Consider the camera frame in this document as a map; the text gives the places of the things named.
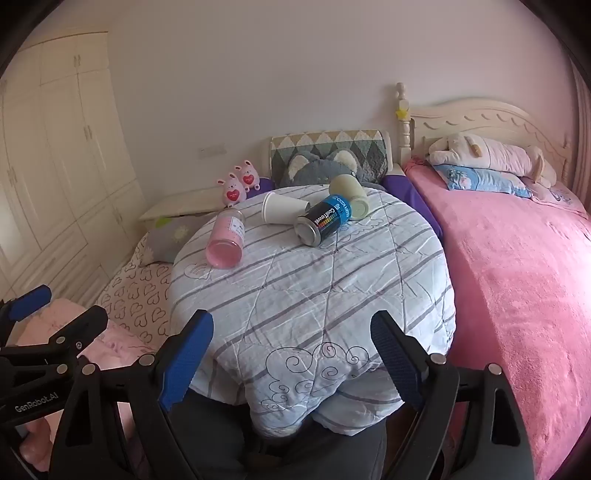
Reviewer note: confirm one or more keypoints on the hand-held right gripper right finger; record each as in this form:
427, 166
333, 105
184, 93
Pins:
398, 360

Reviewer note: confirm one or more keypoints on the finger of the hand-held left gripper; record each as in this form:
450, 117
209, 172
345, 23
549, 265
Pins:
28, 302
85, 325

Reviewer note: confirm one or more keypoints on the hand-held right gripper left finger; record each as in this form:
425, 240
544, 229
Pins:
184, 360

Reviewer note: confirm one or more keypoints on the pale green cup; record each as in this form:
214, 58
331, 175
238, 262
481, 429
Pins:
353, 196

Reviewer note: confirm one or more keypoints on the white paper cup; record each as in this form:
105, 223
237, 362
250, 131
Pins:
282, 208

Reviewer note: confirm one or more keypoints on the pale pink cloth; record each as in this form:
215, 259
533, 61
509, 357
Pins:
120, 341

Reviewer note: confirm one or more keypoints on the heart print sheet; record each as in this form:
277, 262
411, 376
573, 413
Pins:
138, 295

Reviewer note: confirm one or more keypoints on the striped light blue quilt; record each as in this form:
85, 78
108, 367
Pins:
309, 300

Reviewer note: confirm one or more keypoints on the grey flower pillow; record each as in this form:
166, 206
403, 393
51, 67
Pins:
168, 235

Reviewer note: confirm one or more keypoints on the pink liquid bottle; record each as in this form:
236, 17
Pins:
226, 240

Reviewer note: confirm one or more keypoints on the dark cloth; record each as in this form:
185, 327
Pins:
277, 452

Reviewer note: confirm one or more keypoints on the pink fleece blanket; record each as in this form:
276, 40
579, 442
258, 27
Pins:
521, 286

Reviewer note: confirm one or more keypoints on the cream wardrobe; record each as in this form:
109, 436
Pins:
60, 152

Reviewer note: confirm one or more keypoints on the black and blue can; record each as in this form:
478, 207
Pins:
323, 221

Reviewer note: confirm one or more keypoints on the purple pillow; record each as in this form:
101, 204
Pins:
404, 191

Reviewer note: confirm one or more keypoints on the pink bunny toy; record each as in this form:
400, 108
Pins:
233, 190
248, 174

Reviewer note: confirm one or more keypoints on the small purple cushion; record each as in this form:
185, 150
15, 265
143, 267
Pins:
264, 185

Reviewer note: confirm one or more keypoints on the blue printed pillow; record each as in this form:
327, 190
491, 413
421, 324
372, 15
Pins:
480, 180

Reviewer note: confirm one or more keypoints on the grey plush toy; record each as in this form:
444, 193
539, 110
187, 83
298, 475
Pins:
318, 168

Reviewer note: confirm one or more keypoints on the diamond pattern quilted cushion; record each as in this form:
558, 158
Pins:
369, 147

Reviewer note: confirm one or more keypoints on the cream and pink plush dog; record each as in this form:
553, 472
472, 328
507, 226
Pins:
494, 154

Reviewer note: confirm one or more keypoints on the yellow star ornament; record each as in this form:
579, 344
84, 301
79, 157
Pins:
403, 112

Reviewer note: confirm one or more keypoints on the cream wooden headboard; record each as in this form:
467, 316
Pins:
485, 120

